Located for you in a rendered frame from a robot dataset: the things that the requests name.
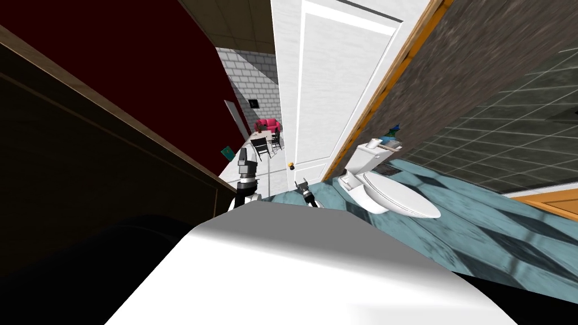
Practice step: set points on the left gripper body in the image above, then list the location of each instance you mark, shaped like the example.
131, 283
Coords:
248, 169

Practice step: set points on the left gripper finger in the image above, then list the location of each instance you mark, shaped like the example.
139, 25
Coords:
243, 155
251, 159

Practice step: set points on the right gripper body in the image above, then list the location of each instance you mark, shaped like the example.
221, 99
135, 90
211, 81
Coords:
304, 187

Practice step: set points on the black chair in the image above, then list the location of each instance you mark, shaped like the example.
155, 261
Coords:
276, 139
260, 147

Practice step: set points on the pale wooden table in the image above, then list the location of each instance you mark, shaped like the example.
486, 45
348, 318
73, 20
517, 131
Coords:
263, 135

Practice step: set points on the grey narrow door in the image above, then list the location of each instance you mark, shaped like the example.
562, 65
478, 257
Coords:
236, 119

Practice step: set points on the pink sofa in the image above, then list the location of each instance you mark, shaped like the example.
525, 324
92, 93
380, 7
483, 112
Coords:
268, 124

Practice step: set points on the white toilet paper roll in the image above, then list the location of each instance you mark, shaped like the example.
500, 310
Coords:
374, 143

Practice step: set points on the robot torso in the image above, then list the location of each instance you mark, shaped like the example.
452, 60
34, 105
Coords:
289, 271

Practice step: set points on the white panelled door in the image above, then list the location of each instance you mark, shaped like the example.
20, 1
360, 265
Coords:
329, 90

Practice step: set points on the blue spray bottle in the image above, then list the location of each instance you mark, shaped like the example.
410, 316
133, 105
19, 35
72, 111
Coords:
392, 133

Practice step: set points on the dark brown cabinet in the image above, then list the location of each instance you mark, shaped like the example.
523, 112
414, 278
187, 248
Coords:
67, 158

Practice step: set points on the green wall picture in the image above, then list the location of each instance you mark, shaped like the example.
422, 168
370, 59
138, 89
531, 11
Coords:
227, 153

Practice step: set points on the black wall picture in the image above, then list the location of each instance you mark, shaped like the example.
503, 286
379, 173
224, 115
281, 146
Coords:
254, 104

